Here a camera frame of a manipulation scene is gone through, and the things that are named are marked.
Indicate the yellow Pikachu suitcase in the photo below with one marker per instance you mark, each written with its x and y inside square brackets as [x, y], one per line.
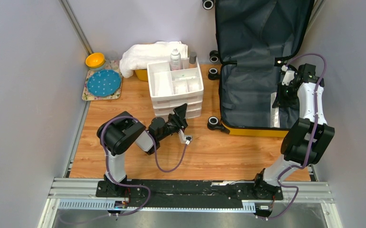
[254, 39]

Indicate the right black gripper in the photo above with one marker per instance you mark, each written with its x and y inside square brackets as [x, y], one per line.
[280, 101]

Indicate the white toothpaste tube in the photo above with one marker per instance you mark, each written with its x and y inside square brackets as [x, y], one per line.
[274, 113]

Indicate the yellow plastic basket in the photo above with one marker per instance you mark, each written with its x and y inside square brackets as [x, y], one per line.
[142, 74]

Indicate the white plastic drawer organizer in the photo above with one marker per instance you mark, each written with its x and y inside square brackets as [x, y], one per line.
[172, 88]

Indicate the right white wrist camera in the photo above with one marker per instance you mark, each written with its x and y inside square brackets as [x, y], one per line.
[289, 75]

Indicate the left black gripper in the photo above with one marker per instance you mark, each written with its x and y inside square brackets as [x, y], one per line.
[180, 111]

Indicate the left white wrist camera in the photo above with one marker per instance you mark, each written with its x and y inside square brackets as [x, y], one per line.
[184, 139]

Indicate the white pump lotion bottle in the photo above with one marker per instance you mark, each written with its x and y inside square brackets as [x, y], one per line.
[175, 60]

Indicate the clear drinking glass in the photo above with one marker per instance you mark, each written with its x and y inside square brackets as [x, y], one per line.
[113, 56]

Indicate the white garment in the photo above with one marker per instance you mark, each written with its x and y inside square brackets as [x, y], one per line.
[138, 56]

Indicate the teal dotted plate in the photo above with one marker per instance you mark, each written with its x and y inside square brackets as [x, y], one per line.
[104, 83]

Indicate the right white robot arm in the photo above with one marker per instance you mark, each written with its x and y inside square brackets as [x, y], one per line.
[309, 137]

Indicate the patterned cloth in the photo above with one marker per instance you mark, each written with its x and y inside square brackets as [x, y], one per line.
[86, 96]

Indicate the aluminium frame rail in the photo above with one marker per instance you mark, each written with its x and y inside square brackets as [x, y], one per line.
[214, 177]

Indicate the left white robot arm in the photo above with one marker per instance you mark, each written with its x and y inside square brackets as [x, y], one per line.
[117, 135]

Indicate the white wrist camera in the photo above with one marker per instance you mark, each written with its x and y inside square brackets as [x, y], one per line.
[289, 75]
[184, 139]

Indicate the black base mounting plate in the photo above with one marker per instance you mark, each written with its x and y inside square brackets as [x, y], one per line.
[189, 194]

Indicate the yellow bowl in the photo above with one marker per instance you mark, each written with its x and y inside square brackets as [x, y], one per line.
[95, 60]

